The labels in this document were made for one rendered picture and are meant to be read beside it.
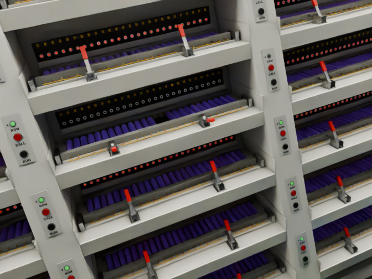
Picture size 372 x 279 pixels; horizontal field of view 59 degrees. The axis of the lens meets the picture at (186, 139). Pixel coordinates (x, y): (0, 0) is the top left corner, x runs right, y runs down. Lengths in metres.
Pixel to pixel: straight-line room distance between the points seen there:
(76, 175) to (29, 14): 0.40
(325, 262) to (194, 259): 0.49
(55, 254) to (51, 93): 0.42
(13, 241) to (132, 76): 0.55
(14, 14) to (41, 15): 0.06
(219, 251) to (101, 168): 0.46
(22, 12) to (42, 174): 0.39
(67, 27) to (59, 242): 0.61
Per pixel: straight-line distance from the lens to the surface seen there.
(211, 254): 1.08
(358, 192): 1.32
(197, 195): 0.99
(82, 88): 0.86
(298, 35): 1.06
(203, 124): 0.92
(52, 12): 0.88
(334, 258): 1.34
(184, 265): 1.07
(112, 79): 0.86
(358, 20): 1.20
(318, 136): 1.20
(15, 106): 0.87
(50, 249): 0.96
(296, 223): 1.15
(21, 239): 1.03
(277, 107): 1.02
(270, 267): 1.26
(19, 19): 0.89
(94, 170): 0.89
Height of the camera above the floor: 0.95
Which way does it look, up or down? 13 degrees down
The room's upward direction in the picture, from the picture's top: 14 degrees counter-clockwise
